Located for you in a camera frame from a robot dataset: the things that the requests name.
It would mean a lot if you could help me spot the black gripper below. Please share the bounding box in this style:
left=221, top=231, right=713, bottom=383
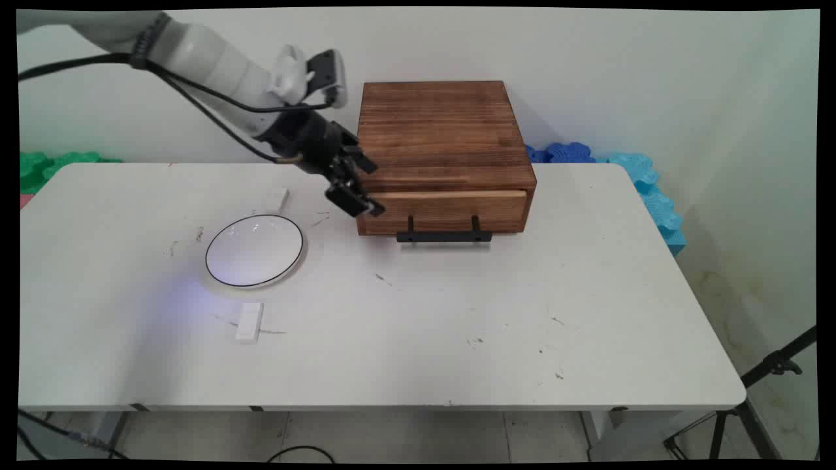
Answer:
left=261, top=108, right=387, bottom=219

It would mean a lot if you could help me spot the wooden drawer with black handle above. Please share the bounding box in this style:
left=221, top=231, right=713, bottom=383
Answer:
left=362, top=189, right=529, bottom=244

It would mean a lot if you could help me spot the brown wooden cabinet box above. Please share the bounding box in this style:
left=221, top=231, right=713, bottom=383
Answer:
left=356, top=80, right=538, bottom=237

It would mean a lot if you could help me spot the white bowl with black rim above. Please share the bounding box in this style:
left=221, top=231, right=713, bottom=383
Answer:
left=204, top=213, right=306, bottom=289

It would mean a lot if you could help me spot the cyan foam mat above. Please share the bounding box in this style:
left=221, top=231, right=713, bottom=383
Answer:
left=593, top=152, right=688, bottom=257

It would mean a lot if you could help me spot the green foam mat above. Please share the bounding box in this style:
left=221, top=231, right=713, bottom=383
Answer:
left=20, top=151, right=125, bottom=196

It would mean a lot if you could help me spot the white table leg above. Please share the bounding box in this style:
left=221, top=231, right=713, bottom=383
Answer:
left=580, top=410, right=655, bottom=462
left=90, top=411, right=133, bottom=459

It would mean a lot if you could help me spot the black tripod stand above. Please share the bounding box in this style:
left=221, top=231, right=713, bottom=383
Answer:
left=663, top=324, right=818, bottom=462

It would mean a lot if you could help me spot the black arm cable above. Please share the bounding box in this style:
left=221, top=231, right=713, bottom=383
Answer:
left=153, top=65, right=306, bottom=164
left=18, top=54, right=332, bottom=114

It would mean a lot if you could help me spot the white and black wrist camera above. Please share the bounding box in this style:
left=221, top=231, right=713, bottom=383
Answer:
left=270, top=44, right=349, bottom=109

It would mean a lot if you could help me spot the black floor cable loop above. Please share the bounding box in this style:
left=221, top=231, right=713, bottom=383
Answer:
left=266, top=446, right=336, bottom=463

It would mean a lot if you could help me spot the black hanging cable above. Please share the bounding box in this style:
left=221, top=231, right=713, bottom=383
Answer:
left=18, top=409, right=129, bottom=459

